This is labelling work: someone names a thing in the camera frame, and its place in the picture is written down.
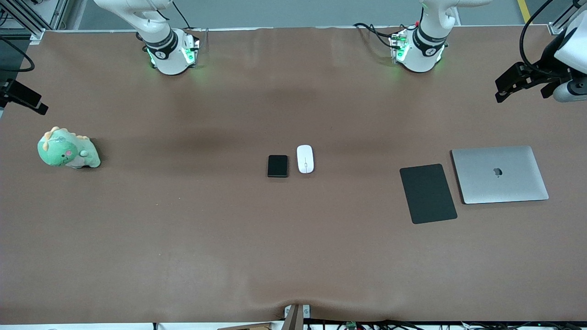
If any silver laptop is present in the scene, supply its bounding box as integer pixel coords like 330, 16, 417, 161
451, 146, 549, 204

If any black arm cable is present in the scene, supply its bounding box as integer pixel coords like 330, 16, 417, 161
0, 36, 35, 72
519, 0, 556, 70

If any black base cable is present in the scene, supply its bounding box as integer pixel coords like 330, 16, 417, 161
353, 22, 404, 50

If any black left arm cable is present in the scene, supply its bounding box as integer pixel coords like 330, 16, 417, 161
519, 0, 556, 70

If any black phone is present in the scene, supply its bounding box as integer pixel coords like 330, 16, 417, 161
267, 155, 289, 178

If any green dinosaur plush toy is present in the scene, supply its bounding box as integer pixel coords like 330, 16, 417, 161
38, 126, 101, 169

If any white computer mouse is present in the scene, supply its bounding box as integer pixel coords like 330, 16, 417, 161
297, 145, 315, 174

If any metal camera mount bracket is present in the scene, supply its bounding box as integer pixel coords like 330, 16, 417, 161
283, 303, 311, 330

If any black mouse pad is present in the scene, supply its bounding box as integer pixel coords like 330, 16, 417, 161
399, 164, 458, 225

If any aluminium frame post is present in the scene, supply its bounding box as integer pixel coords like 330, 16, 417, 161
0, 0, 69, 44
548, 0, 587, 35

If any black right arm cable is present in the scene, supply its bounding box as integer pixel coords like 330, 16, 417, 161
0, 36, 35, 72

